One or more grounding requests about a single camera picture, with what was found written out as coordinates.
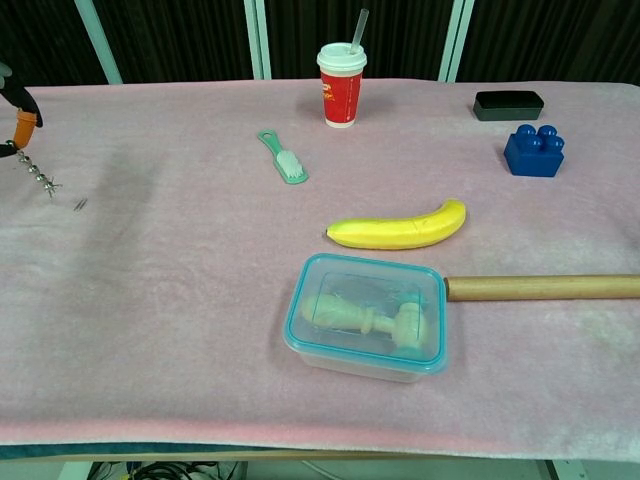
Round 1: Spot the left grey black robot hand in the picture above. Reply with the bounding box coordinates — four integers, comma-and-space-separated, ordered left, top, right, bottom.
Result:
0, 62, 45, 161

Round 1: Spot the silver metal chain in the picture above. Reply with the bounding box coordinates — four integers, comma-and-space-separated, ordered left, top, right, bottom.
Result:
14, 148, 56, 194

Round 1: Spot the black pleated curtain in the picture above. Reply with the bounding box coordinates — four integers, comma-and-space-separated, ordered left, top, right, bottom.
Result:
0, 0, 640, 90

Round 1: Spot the green white bristle brush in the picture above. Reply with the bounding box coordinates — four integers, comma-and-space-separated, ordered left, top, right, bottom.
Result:
257, 128, 310, 185

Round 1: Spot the pink tablecloth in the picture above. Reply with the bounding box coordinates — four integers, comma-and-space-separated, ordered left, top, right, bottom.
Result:
0, 79, 640, 459

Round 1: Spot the red paper cup white lid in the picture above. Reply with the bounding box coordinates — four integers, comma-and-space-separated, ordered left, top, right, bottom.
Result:
316, 42, 368, 130

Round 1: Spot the translucent drinking straw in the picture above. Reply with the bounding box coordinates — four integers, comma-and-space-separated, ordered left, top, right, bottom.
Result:
349, 8, 370, 55

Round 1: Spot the cream toy hammer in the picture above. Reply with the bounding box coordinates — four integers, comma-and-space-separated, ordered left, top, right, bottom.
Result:
302, 293, 432, 357

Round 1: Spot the yellow toy banana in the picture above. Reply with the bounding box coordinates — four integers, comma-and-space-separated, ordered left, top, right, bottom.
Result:
325, 198, 468, 251

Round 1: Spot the clear container blue rim lid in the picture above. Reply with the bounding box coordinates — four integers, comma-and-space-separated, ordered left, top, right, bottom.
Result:
283, 252, 450, 385

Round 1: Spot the black rectangular box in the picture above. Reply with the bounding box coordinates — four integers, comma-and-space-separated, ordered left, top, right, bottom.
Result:
473, 90, 546, 123

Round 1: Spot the blue toy building block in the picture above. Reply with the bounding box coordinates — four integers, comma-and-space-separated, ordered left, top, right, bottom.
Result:
502, 123, 566, 178

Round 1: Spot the wooden rolling pin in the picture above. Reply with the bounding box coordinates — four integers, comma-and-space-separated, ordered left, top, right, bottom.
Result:
444, 273, 640, 304

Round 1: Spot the pale green frame post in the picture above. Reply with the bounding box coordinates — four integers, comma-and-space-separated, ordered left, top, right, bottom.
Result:
243, 0, 274, 80
437, 0, 476, 82
74, 0, 124, 85

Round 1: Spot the black floor cable tangle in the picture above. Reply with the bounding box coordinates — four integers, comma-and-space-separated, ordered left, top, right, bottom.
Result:
89, 459, 241, 480

